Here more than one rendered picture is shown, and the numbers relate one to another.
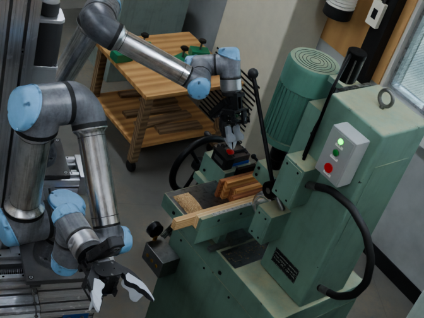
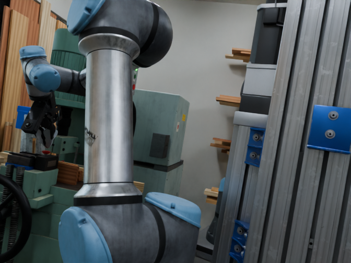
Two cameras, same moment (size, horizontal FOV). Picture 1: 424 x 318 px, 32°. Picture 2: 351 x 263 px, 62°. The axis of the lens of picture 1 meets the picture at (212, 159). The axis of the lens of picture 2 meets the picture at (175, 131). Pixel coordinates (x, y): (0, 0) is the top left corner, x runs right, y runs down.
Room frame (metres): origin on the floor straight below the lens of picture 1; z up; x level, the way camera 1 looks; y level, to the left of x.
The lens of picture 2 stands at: (2.44, 1.09, 1.19)
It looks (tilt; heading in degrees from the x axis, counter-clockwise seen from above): 1 degrees down; 236
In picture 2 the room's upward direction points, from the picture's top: 9 degrees clockwise
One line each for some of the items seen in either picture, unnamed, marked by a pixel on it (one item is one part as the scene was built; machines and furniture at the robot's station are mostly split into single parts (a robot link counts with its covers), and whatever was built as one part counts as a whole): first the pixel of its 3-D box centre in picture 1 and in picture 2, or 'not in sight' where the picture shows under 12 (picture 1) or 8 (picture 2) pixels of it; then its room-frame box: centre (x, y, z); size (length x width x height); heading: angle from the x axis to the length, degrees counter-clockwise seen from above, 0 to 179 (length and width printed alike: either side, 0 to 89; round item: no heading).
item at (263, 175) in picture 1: (272, 179); (62, 145); (2.13, -0.23, 1.03); 0.14 x 0.07 x 0.09; 47
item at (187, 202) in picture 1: (188, 201); not in sight; (2.02, 0.03, 0.91); 0.10 x 0.07 x 0.02; 47
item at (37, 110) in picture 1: (31, 168); not in sight; (1.58, 0.47, 1.19); 0.15 x 0.12 x 0.55; 134
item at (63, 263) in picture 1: (72, 252); not in sight; (1.40, 0.27, 1.12); 0.11 x 0.08 x 0.11; 134
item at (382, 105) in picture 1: (385, 98); not in sight; (1.95, -0.43, 1.55); 0.06 x 0.02 x 0.07; 47
